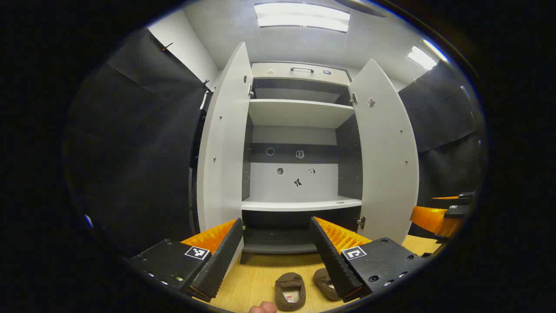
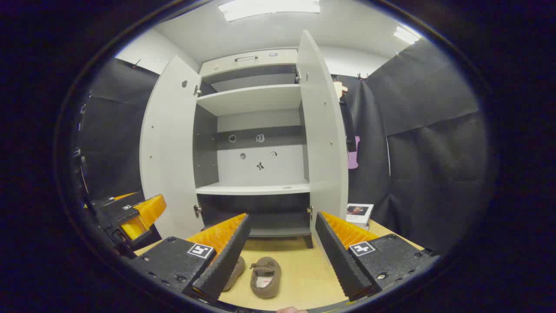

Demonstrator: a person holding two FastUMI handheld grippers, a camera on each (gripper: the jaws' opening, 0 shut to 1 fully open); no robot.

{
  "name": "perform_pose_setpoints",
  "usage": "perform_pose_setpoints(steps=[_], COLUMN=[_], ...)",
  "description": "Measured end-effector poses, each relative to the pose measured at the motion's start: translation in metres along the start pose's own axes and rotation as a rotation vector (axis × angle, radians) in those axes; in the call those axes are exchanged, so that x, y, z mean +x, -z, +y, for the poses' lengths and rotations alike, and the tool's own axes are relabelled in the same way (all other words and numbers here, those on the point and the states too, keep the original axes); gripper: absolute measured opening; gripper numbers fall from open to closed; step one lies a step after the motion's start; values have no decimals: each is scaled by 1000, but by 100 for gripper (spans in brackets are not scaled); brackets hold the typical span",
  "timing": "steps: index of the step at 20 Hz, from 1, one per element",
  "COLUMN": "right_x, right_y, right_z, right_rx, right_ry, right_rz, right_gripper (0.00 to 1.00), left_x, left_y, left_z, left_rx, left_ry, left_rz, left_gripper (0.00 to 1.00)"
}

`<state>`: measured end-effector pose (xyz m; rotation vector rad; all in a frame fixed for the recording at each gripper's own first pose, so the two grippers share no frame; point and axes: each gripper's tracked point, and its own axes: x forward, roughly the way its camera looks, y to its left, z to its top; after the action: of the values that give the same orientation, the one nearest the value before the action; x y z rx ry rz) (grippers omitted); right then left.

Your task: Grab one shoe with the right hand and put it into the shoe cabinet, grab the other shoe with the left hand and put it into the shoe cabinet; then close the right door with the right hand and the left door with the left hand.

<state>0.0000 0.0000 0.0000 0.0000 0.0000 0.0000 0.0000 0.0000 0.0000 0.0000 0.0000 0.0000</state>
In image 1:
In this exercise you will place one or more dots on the brown fuzzy shoe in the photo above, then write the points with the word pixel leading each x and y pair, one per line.
pixel 323 278
pixel 286 282

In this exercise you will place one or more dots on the black backdrop cloth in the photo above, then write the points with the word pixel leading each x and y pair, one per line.
pixel 443 113
pixel 130 152

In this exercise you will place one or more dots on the white shoe cabinet door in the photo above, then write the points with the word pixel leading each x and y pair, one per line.
pixel 386 165
pixel 223 152

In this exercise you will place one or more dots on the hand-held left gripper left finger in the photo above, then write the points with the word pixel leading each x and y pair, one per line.
pixel 221 261

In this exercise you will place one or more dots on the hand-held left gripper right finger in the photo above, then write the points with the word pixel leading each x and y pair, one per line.
pixel 332 261

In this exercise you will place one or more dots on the white cabinet drawer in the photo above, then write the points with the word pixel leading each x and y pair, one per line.
pixel 278 71

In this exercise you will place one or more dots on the white shoe cabinet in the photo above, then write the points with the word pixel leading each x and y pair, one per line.
pixel 299 114

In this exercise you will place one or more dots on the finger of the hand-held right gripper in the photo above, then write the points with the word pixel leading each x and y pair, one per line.
pixel 460 200
pixel 457 211

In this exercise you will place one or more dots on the large ceiling light panel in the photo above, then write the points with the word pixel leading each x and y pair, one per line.
pixel 302 16

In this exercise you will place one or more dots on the small ceiling light panel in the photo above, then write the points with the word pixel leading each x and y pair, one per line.
pixel 421 58

